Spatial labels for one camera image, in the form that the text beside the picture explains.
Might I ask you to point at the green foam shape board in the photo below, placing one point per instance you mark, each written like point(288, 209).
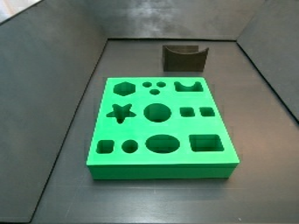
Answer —
point(159, 131)

